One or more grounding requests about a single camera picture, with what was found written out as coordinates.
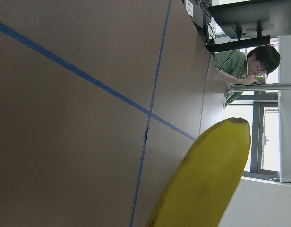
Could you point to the person in green shirt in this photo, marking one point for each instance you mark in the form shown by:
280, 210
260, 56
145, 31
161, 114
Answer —
237, 68

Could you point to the black label printer box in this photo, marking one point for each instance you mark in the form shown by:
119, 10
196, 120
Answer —
195, 9

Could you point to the black monitor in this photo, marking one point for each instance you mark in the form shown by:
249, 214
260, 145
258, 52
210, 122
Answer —
252, 23

